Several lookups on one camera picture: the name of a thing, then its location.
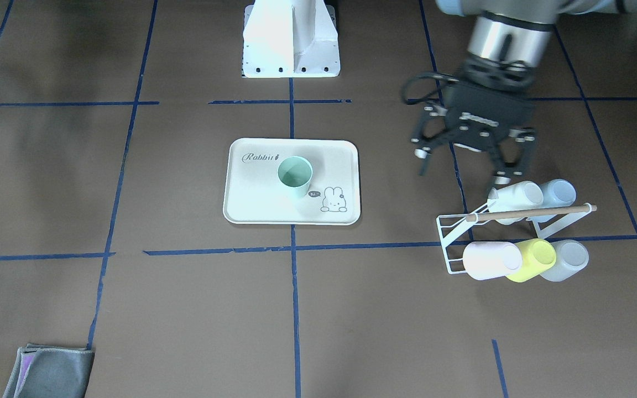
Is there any pink cup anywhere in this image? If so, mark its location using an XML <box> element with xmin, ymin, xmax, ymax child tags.
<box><xmin>462</xmin><ymin>241</ymin><xmax>523</xmax><ymax>280</ymax></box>

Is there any green cup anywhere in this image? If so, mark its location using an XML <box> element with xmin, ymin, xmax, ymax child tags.
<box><xmin>276</xmin><ymin>156</ymin><xmax>314</xmax><ymax>200</ymax></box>

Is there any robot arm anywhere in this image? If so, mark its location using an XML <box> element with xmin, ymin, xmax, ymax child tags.
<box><xmin>400</xmin><ymin>1</ymin><xmax>637</xmax><ymax>188</ymax></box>

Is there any folded grey cloth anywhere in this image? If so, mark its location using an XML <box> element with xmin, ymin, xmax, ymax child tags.
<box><xmin>3</xmin><ymin>343</ymin><xmax>95</xmax><ymax>397</ymax></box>

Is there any blue cup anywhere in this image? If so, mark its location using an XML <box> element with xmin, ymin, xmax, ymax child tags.
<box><xmin>524</xmin><ymin>179</ymin><xmax>577</xmax><ymax>210</ymax></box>

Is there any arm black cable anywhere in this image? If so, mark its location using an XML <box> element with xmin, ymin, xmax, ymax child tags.
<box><xmin>401</xmin><ymin>72</ymin><xmax>460</xmax><ymax>108</ymax></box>

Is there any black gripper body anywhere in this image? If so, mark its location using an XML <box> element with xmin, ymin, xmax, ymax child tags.
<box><xmin>441</xmin><ymin>61</ymin><xmax>537</xmax><ymax>152</ymax></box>

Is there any yellow cup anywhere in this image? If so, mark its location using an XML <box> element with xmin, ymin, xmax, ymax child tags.
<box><xmin>506</xmin><ymin>238</ymin><xmax>557</xmax><ymax>282</ymax></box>

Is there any white wire cup rack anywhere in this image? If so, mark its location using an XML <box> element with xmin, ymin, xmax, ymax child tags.
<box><xmin>436</xmin><ymin>203</ymin><xmax>597</xmax><ymax>275</ymax></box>

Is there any beige cup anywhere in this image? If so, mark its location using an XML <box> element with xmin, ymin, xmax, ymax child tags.
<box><xmin>486</xmin><ymin>181</ymin><xmax>544</xmax><ymax>212</ymax></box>

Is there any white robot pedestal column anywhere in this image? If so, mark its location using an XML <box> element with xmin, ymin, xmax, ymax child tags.
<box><xmin>241</xmin><ymin>1</ymin><xmax>341</xmax><ymax>78</ymax></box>

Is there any grey cup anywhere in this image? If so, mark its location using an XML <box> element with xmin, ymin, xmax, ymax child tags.
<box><xmin>540</xmin><ymin>239</ymin><xmax>589</xmax><ymax>282</ymax></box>

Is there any cream rabbit tray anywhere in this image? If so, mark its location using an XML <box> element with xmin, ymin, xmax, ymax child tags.
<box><xmin>223</xmin><ymin>138</ymin><xmax>361</xmax><ymax>226</ymax></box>

